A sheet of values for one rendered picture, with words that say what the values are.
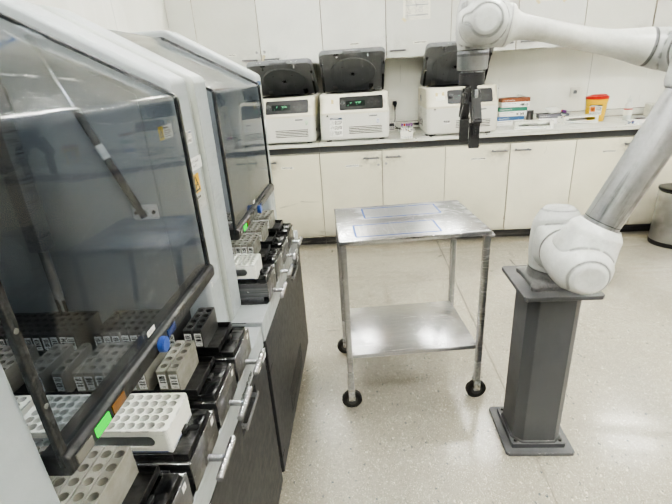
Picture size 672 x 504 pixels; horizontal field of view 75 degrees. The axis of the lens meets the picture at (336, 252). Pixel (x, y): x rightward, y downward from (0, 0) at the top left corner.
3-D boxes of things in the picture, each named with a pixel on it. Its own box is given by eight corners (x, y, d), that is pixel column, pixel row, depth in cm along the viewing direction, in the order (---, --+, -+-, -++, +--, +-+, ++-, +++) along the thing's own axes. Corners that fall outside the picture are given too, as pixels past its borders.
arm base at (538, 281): (560, 263, 167) (562, 250, 165) (588, 290, 146) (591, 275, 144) (511, 265, 168) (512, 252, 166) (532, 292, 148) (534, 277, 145)
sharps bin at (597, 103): (588, 122, 368) (592, 95, 360) (578, 120, 384) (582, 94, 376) (609, 121, 367) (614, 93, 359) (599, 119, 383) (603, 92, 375)
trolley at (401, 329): (343, 410, 200) (331, 242, 169) (337, 350, 242) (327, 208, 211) (487, 397, 201) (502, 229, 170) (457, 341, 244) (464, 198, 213)
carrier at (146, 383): (163, 362, 103) (157, 340, 101) (171, 362, 103) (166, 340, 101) (140, 395, 93) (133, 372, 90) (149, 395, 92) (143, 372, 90)
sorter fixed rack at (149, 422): (18, 458, 81) (6, 432, 79) (53, 418, 90) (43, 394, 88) (174, 457, 79) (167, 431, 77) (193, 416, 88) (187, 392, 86)
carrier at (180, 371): (191, 361, 103) (186, 339, 101) (199, 361, 103) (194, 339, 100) (172, 395, 92) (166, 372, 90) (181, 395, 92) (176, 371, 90)
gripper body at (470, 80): (488, 70, 126) (486, 104, 130) (481, 70, 134) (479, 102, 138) (462, 72, 127) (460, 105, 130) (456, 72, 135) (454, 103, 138)
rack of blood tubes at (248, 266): (169, 285, 146) (165, 268, 144) (180, 272, 156) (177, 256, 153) (257, 282, 144) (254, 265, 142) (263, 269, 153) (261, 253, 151)
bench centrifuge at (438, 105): (426, 136, 351) (428, 41, 325) (417, 127, 408) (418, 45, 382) (497, 133, 347) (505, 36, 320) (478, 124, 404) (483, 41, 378)
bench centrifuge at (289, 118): (249, 146, 361) (238, 62, 337) (266, 136, 418) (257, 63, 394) (316, 143, 356) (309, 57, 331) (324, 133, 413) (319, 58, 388)
